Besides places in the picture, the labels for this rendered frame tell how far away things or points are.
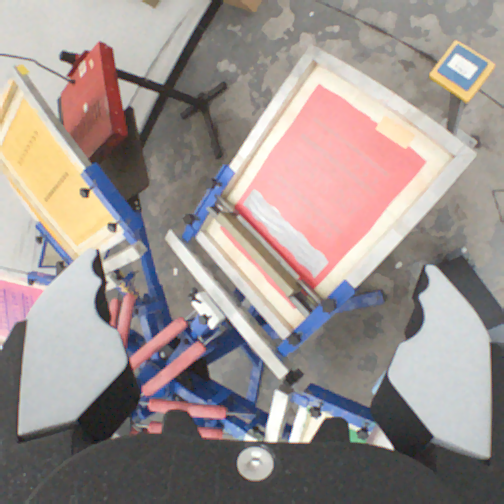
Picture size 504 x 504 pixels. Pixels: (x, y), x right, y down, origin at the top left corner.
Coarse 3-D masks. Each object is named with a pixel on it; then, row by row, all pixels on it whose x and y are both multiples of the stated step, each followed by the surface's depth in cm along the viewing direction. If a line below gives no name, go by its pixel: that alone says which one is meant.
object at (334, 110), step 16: (320, 96) 87; (336, 96) 84; (304, 112) 90; (320, 112) 87; (336, 112) 85; (352, 112) 82; (288, 128) 94; (304, 128) 91; (336, 128) 85; (352, 128) 83; (288, 144) 94; (272, 160) 98; (256, 176) 102; (272, 192) 99; (240, 208) 107; (288, 208) 97; (256, 224) 104; (272, 240) 101
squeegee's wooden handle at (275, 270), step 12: (228, 216) 100; (228, 228) 98; (240, 228) 98; (240, 240) 96; (252, 240) 97; (252, 252) 94; (264, 252) 95; (264, 264) 92; (276, 264) 94; (276, 276) 90; (288, 276) 92; (288, 288) 88; (300, 288) 92
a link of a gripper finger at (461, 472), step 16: (496, 352) 7; (496, 368) 6; (496, 384) 6; (496, 400) 6; (496, 416) 5; (496, 432) 5; (432, 448) 5; (496, 448) 5; (432, 464) 5; (448, 464) 4; (464, 464) 4; (480, 464) 4; (496, 464) 4; (448, 480) 4; (464, 480) 4; (480, 480) 4; (496, 480) 4; (464, 496) 4; (480, 496) 4; (496, 496) 4
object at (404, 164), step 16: (368, 128) 80; (368, 144) 81; (384, 144) 78; (384, 160) 79; (400, 160) 77; (416, 160) 74; (400, 176) 77; (384, 192) 80; (368, 208) 83; (384, 208) 81; (304, 224) 94; (352, 224) 86; (368, 224) 83; (320, 240) 92; (336, 240) 89; (352, 240) 87; (288, 256) 99; (336, 256) 90; (304, 272) 96; (320, 272) 93
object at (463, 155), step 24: (312, 48) 82; (336, 72) 80; (360, 72) 76; (288, 96) 90; (384, 96) 73; (264, 120) 94; (408, 120) 71; (432, 120) 68; (456, 144) 65; (240, 168) 102; (456, 168) 66; (432, 192) 70; (408, 216) 74; (384, 240) 78; (360, 264) 83; (240, 288) 106; (264, 312) 102
